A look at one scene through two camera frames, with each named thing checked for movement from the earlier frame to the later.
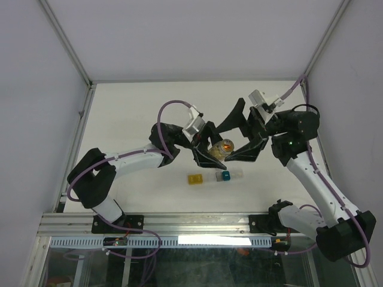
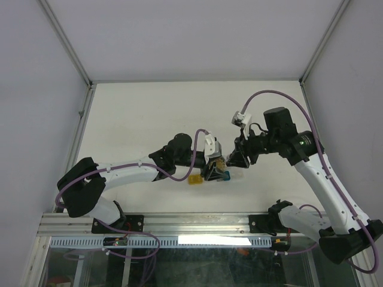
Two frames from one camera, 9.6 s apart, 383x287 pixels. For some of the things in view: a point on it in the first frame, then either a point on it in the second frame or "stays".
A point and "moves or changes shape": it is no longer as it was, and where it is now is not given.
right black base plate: x=268 y=223 stays
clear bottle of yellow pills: x=222 y=148 moves or changes shape
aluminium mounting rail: x=162 y=225 stays
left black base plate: x=136 y=221 stays
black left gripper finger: x=205 y=160 to x=213 y=175
